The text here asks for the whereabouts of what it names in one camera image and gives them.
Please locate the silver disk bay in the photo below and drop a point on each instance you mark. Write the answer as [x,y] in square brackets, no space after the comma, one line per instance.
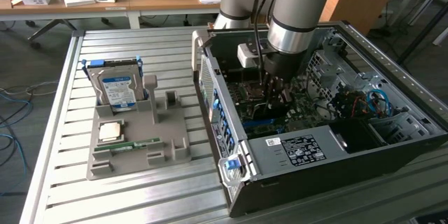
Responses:
[403,127]

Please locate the blue case latch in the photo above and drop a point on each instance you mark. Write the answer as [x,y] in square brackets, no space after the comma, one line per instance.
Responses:
[232,165]

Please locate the blue expansion slot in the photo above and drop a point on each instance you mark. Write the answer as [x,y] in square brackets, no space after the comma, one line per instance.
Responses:
[257,123]

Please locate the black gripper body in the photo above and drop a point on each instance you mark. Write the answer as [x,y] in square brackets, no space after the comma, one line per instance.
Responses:
[283,64]

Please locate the black plastic shroud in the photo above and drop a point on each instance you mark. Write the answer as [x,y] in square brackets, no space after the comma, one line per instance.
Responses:
[356,134]

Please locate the chipset heatsink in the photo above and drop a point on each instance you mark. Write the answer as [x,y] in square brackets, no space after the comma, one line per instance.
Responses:
[297,126]

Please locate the hard disk with blue bracket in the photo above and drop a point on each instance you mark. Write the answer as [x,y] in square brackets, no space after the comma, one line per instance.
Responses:
[115,90]

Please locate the grey power supply unit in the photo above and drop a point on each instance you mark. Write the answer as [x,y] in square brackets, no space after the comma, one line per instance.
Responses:
[265,155]

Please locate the CPU socket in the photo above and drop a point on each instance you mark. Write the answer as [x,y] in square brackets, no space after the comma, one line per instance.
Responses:
[249,90]

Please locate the green motherboard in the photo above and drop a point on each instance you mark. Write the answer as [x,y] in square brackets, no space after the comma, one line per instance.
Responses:
[304,111]

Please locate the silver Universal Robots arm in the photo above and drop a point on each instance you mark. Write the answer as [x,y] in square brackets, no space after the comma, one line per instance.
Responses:
[297,11]

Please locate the open black PC case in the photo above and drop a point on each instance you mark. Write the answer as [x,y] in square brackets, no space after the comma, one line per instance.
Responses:
[315,182]

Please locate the wooden desk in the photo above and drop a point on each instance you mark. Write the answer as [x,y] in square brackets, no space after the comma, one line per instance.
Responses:
[157,1]

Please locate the CPU with metal lid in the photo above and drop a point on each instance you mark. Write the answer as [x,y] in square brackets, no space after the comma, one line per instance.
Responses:
[109,132]

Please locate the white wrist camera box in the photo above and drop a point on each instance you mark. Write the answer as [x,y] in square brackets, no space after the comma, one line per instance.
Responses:
[247,56]

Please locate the green RAM stick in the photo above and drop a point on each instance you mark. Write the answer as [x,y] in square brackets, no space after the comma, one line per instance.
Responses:
[123,146]

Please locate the white power strip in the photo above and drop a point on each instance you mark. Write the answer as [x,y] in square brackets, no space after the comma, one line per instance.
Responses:
[387,12]

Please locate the installed RAM stick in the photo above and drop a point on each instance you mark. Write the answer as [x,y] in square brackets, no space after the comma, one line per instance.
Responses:
[247,103]

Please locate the grey parts rack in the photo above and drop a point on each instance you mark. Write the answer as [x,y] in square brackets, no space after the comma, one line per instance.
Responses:
[140,134]

